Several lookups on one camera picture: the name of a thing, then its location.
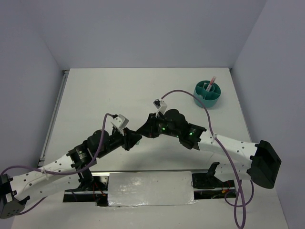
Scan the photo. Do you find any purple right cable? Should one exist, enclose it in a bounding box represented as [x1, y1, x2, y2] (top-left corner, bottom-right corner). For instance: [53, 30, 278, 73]
[161, 90, 254, 227]

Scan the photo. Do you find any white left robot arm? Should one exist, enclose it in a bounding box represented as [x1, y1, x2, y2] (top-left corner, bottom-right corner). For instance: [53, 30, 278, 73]
[0, 128, 142, 219]

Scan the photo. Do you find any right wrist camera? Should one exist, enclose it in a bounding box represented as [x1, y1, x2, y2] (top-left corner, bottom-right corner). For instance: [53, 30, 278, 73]
[153, 99, 167, 117]

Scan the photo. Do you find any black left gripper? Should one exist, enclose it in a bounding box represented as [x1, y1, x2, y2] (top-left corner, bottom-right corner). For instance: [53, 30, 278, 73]
[96, 127, 142, 158]

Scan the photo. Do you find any teal round divided container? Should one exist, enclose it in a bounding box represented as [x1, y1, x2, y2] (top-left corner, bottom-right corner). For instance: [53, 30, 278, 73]
[193, 81, 221, 108]

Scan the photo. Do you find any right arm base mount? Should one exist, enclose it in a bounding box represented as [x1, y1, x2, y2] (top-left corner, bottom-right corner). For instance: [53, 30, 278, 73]
[191, 162, 236, 200]

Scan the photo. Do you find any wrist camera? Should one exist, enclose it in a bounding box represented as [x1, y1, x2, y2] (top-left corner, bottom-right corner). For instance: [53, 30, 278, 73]
[153, 99, 167, 117]
[111, 114, 129, 135]

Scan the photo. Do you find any silver foil cover plate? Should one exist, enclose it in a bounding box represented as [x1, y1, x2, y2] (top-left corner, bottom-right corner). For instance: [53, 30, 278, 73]
[108, 171, 195, 207]

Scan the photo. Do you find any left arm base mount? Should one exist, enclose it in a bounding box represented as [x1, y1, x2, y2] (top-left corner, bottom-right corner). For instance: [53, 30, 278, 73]
[63, 172, 110, 207]

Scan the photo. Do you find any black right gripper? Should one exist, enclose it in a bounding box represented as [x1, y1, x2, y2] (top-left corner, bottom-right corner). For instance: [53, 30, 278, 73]
[137, 112, 180, 138]

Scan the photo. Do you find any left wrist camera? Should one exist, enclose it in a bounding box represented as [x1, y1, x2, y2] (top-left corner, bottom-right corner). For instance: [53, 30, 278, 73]
[111, 114, 129, 135]

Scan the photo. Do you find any pink pen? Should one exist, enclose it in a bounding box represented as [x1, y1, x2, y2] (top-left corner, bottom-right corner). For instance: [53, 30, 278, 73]
[206, 76, 216, 91]

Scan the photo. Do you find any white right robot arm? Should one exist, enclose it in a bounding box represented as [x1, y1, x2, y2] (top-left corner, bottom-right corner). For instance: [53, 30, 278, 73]
[137, 109, 282, 189]

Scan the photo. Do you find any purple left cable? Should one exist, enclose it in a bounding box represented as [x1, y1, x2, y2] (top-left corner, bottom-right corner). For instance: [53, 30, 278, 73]
[0, 113, 117, 214]

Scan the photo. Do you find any purple cable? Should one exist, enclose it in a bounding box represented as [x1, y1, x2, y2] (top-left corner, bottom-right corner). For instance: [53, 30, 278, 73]
[161, 90, 254, 227]
[0, 113, 117, 214]

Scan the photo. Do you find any aluminium table edge rail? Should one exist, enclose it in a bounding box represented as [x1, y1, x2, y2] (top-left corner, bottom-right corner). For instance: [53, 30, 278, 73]
[37, 70, 70, 168]

